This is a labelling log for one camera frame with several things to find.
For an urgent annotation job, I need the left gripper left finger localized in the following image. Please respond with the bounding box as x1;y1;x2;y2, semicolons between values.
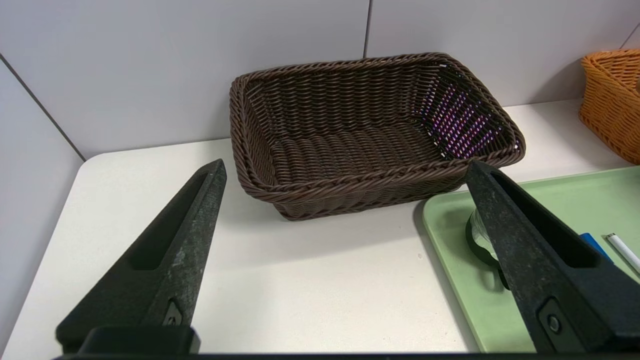
56;159;227;353

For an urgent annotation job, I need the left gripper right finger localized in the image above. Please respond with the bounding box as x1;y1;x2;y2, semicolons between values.
465;160;640;353

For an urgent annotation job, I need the thin white pen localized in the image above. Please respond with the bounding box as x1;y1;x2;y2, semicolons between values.
606;233;640;275

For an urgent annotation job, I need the orange wicker basket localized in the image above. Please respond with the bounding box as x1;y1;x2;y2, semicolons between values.
579;48;640;166

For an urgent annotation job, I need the dark brown wicker basket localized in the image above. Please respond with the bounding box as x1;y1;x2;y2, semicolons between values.
229;52;526;222

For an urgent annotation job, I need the glass cup with black holder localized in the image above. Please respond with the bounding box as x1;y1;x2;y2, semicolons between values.
465;207;511;291

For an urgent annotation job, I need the light green plastic tray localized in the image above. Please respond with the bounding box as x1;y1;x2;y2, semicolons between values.
422;166;640;353

